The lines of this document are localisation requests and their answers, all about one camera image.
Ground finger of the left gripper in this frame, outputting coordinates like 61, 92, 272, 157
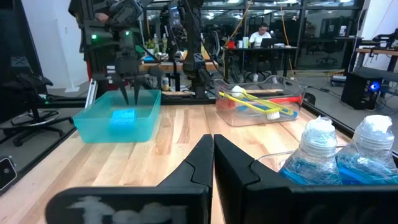
92, 72, 131, 106
132, 66, 165, 106

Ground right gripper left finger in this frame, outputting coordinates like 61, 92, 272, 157
45, 133, 215, 224

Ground pink dish brush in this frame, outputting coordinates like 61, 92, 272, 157
216, 95, 303, 110

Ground black office desk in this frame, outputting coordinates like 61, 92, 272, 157
222, 45, 299, 80

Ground yellow-green dish brush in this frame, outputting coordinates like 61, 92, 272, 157
231, 85, 295, 116
218, 91, 281, 121

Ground black computer tower blue lights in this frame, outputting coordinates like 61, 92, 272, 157
340, 72, 386, 111

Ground small black camera box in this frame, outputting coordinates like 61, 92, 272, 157
0, 155, 18, 192

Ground black office chair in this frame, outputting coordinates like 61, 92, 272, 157
0, 55, 74, 147

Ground clear plastic bin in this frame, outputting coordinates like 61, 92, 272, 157
257, 136, 398, 175
213, 75, 308, 128

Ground black laptop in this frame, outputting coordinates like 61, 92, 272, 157
260, 37, 278, 49

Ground light blue sponge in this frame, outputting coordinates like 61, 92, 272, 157
109, 108, 137, 133

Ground black frame bracket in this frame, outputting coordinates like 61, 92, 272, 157
303, 92, 317, 106

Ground wooden top table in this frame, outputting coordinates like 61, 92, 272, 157
354, 46, 398, 74

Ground blue dish soap bottle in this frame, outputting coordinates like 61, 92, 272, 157
278, 115, 343, 186
335, 114, 398, 185

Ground wooden workbench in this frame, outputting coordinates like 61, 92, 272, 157
139, 58, 220, 73

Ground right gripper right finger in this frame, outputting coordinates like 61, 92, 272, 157
213, 133, 398, 224

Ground aluminium extrusion bar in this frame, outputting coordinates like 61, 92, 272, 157
84, 78, 99, 109

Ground person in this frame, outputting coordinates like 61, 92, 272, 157
248, 22, 280, 84

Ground teal plastic bin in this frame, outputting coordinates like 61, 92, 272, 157
73, 89, 162, 144

